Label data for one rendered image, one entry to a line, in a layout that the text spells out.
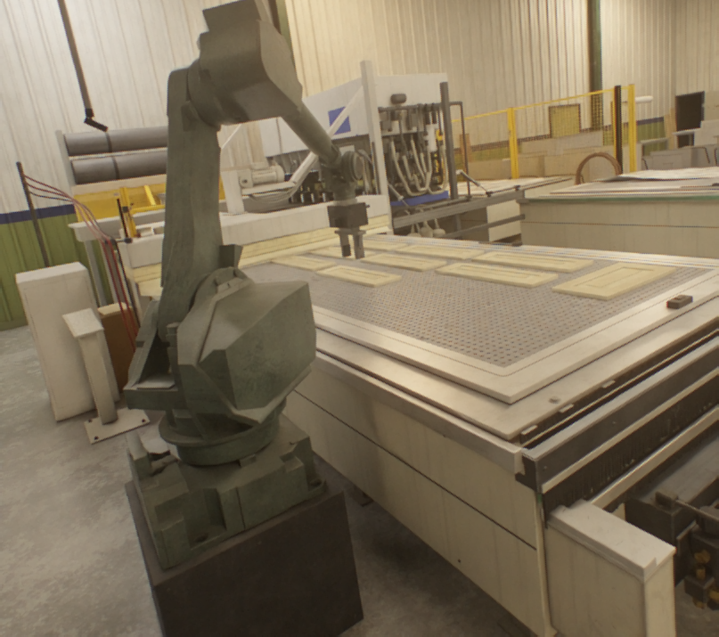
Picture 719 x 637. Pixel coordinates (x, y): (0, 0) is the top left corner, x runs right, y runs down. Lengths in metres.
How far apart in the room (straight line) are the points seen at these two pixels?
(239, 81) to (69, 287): 2.66
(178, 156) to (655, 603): 1.91
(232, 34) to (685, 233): 4.54
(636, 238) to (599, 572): 4.63
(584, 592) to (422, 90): 5.59
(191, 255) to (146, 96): 6.63
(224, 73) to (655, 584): 1.86
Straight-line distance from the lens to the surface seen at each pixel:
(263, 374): 1.63
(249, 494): 1.76
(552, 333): 1.94
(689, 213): 5.58
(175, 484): 1.78
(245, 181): 4.96
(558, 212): 6.27
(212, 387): 1.58
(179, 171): 2.09
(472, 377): 1.62
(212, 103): 2.09
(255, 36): 1.95
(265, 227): 4.22
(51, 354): 4.37
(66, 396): 4.47
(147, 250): 3.97
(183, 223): 2.02
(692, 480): 1.91
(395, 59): 10.56
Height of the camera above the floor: 1.55
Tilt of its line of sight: 12 degrees down
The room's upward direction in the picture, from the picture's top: 8 degrees counter-clockwise
